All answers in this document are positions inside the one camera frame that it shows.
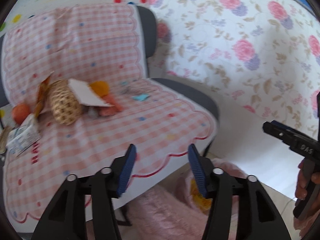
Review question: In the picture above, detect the orange knit glove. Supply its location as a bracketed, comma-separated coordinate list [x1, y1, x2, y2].
[87, 93, 124, 118]

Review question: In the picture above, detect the clear plastic snack wrapper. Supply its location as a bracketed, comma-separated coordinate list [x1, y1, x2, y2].
[120, 81, 150, 102]

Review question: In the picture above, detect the white cardboard card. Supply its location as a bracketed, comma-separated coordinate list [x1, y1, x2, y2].
[68, 79, 113, 107]

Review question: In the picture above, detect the woven bamboo ball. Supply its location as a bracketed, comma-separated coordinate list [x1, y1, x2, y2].
[48, 79, 82, 126]

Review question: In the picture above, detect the white paper bag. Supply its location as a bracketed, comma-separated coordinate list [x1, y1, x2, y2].
[6, 114, 41, 156]

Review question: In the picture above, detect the right hand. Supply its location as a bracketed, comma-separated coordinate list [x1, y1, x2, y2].
[295, 160, 308, 200]

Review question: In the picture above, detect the pink gingham chair cover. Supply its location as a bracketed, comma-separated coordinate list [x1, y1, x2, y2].
[1, 3, 218, 224]

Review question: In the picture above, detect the pink fuzzy trouser leg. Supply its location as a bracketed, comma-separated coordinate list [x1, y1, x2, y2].
[127, 185, 207, 239]

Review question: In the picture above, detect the stack of books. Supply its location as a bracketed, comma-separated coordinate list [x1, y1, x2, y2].
[0, 126, 12, 154]

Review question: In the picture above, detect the grey office chair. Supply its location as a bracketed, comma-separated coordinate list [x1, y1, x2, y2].
[0, 4, 221, 235]

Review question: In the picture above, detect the floral wall cloth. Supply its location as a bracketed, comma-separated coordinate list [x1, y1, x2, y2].
[147, 0, 319, 137]

